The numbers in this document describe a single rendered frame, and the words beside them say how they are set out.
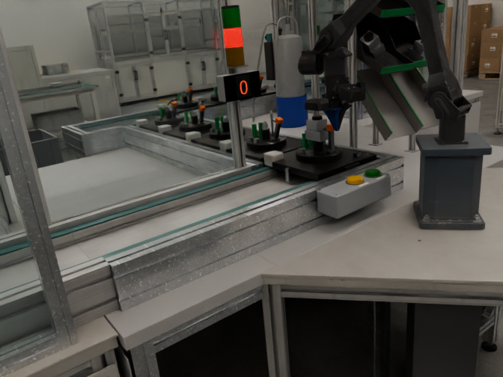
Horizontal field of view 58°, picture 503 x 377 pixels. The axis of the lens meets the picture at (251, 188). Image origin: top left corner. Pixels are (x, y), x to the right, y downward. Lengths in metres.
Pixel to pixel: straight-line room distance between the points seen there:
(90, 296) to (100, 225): 0.28
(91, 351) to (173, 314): 0.15
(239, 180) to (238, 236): 0.33
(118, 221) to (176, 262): 0.27
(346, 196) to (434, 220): 0.22
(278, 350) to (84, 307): 0.46
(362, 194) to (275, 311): 0.36
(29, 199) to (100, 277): 0.22
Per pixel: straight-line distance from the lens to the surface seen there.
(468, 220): 1.20
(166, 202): 1.22
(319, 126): 1.35
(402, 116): 1.58
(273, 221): 1.08
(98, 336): 0.91
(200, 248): 0.98
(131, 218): 1.19
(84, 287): 0.92
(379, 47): 1.53
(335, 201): 1.11
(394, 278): 0.98
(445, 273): 1.01
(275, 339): 1.13
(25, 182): 0.79
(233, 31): 1.29
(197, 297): 0.95
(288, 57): 2.27
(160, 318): 0.91
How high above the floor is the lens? 1.36
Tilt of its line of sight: 20 degrees down
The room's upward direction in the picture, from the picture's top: 5 degrees counter-clockwise
